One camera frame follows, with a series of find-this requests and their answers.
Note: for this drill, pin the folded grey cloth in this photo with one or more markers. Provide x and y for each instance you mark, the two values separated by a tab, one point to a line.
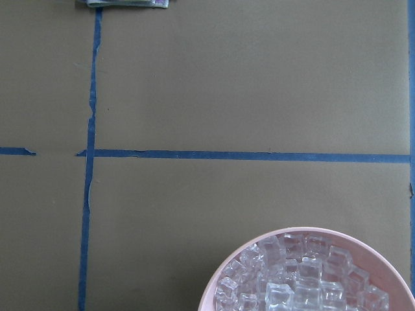
122	3

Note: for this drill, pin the pink bowl of ice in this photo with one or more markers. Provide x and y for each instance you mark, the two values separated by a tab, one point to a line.
306	268

